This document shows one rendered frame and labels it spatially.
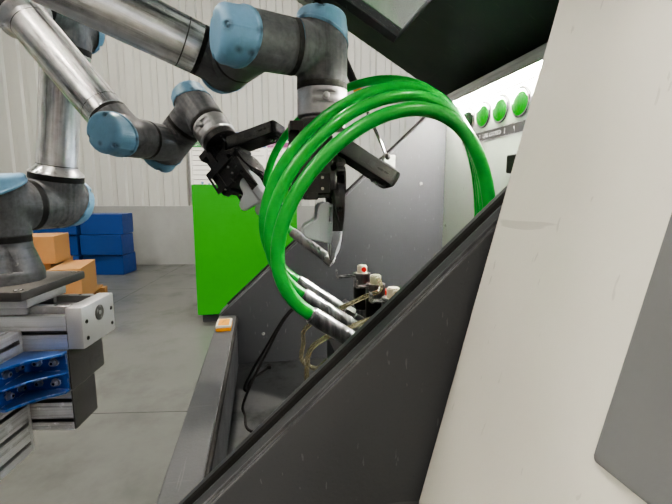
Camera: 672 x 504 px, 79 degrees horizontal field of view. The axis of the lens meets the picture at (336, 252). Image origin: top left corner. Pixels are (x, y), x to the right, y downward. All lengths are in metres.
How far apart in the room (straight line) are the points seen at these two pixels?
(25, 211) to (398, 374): 0.93
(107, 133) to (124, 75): 7.18
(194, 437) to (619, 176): 0.48
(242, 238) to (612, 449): 3.81
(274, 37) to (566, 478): 0.54
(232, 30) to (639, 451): 0.55
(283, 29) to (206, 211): 3.41
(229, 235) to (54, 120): 2.92
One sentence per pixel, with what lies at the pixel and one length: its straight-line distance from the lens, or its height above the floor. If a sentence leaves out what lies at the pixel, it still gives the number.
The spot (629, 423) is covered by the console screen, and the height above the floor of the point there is 1.13.
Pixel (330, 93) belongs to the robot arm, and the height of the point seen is 1.37.
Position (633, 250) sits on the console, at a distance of 0.24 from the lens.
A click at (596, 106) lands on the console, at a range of 0.29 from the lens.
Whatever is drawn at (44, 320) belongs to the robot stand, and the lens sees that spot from 1.05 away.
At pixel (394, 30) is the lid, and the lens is 1.01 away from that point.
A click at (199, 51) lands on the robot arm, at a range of 0.70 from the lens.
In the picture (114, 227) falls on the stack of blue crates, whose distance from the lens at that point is 6.93.
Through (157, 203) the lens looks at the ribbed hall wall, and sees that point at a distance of 7.61.
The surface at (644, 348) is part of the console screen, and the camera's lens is 0.22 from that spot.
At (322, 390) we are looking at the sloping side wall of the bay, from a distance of 0.33.
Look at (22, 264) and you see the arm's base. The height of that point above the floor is 1.08.
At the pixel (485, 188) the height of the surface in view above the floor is 1.23.
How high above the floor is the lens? 1.23
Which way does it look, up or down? 8 degrees down
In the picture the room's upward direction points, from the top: straight up
